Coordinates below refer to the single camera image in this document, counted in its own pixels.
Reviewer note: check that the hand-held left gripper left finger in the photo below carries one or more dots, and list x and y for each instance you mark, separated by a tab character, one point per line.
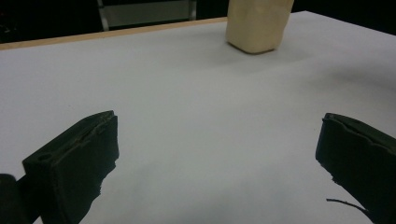
71	168

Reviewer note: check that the cream square cup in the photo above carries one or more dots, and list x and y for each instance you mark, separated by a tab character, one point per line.
258	25

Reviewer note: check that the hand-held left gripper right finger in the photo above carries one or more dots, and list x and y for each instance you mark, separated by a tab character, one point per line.
361	161

